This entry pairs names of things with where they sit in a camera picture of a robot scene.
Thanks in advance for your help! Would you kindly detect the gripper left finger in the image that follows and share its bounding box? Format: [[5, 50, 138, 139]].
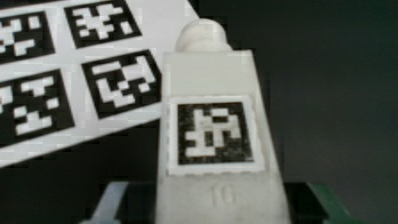
[[81, 181, 156, 224]]

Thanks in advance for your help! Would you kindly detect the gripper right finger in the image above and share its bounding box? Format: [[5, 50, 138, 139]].
[[284, 182, 355, 224]]

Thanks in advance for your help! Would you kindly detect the apriltag base marker sheet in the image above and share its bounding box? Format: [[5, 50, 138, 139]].
[[0, 0, 197, 168]]

